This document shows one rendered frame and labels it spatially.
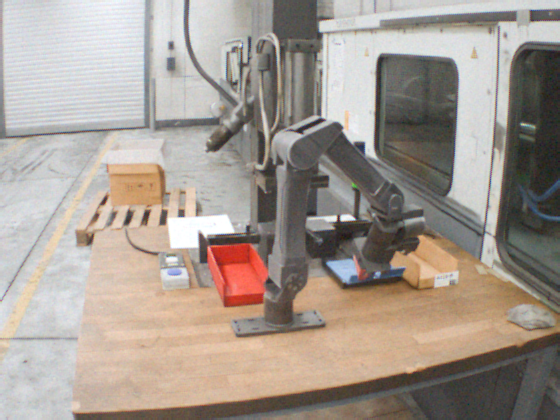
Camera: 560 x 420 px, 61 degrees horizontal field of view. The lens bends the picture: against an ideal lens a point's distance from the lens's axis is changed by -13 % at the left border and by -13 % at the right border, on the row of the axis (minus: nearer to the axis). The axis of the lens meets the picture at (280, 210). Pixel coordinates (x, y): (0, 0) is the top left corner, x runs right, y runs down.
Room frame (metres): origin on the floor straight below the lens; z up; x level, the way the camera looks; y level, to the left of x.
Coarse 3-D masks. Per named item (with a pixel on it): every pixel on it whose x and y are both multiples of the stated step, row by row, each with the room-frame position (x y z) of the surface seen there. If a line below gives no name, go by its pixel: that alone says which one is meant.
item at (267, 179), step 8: (272, 152) 1.57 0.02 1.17; (264, 176) 1.40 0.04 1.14; (272, 176) 1.40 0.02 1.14; (312, 176) 1.42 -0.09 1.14; (320, 176) 1.42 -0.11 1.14; (328, 176) 1.43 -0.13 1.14; (264, 184) 1.38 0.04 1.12; (272, 184) 1.39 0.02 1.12; (312, 184) 1.42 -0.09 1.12; (320, 184) 1.42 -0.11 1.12; (328, 184) 1.43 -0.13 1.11
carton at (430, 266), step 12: (420, 240) 1.43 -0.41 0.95; (396, 252) 1.33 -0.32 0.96; (420, 252) 1.42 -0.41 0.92; (432, 252) 1.36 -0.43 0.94; (444, 252) 1.30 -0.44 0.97; (396, 264) 1.32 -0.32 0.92; (408, 264) 1.26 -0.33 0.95; (420, 264) 1.21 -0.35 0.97; (432, 264) 1.35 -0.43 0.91; (444, 264) 1.29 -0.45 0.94; (456, 264) 1.24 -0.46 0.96; (408, 276) 1.25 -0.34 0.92; (420, 276) 1.21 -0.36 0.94; (432, 276) 1.28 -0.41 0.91; (444, 276) 1.23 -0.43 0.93; (456, 276) 1.24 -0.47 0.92; (420, 288) 1.21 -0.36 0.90
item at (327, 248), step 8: (264, 240) 1.40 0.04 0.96; (272, 240) 1.39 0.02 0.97; (328, 240) 1.43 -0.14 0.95; (264, 248) 1.40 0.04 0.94; (272, 248) 1.39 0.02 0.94; (312, 248) 1.42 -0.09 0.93; (320, 248) 1.42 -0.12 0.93; (328, 248) 1.43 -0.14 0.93; (264, 256) 1.40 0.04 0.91; (312, 256) 1.42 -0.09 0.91; (320, 256) 1.42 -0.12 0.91; (328, 256) 1.43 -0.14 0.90
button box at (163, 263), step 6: (126, 228) 1.64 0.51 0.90; (126, 234) 1.57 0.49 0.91; (150, 252) 1.43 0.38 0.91; (156, 252) 1.42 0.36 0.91; (162, 252) 1.42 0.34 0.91; (168, 252) 1.38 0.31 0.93; (174, 252) 1.37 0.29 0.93; (180, 252) 1.37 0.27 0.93; (162, 258) 1.33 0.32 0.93; (180, 258) 1.33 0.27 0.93; (162, 264) 1.28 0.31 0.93; (168, 264) 1.29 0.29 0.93; (174, 264) 1.29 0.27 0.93; (180, 264) 1.29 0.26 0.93
